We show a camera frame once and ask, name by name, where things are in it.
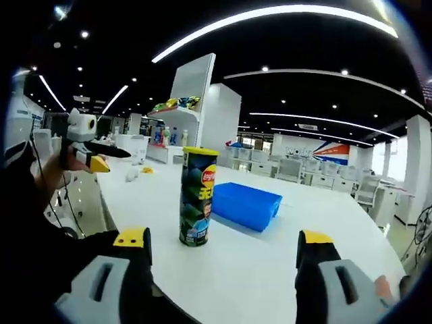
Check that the yellow chip container lid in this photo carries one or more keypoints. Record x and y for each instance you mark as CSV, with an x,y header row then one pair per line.
x,y
200,150

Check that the person's left hand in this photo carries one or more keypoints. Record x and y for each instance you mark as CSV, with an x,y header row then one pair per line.
x,y
76,163

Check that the blue drink carton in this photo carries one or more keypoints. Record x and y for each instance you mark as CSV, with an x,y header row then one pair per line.
x,y
158,136

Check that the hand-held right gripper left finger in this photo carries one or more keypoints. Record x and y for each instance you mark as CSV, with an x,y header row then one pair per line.
x,y
101,290

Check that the blue plastic box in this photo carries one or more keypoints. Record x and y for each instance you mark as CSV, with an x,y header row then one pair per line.
x,y
243,206

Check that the green drink bottle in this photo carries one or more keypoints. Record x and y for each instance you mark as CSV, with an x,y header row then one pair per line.
x,y
167,136

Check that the cream bottle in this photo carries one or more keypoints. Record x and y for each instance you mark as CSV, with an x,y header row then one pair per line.
x,y
185,136

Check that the blue white bottle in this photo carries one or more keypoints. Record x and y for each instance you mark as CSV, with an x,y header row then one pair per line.
x,y
174,136

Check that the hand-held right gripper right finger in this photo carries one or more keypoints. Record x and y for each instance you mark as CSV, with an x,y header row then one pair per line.
x,y
324,290

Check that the small yellow object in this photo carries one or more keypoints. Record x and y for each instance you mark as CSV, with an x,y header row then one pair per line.
x,y
147,170

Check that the person's dark clothing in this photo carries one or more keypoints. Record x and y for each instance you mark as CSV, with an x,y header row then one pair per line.
x,y
40,270

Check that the white table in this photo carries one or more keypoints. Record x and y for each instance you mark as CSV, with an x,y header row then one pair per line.
x,y
236,276

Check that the blue orange wall banner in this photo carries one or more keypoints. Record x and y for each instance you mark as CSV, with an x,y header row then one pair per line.
x,y
332,153

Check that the white shelf unit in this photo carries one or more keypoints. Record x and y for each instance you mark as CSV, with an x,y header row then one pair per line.
x,y
219,118

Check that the green yellow snack packet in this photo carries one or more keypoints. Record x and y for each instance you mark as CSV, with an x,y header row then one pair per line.
x,y
165,105

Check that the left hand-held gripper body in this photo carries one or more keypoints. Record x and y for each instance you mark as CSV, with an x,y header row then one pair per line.
x,y
81,126

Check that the blue yellow snack packet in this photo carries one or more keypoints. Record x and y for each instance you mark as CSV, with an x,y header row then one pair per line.
x,y
189,102

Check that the person's right hand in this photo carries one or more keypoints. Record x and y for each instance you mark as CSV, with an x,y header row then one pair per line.
x,y
384,288

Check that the row of white desks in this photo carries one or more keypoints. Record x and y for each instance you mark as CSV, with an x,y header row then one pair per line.
x,y
324,175

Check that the white storage bin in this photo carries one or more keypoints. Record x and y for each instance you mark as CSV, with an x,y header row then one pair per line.
x,y
139,148

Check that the black floor fan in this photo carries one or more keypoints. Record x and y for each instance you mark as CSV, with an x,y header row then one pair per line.
x,y
425,226

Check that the small white object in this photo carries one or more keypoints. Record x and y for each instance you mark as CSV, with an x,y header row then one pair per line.
x,y
131,175

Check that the dark green chip container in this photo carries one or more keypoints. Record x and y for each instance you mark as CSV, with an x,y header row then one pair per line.
x,y
195,199

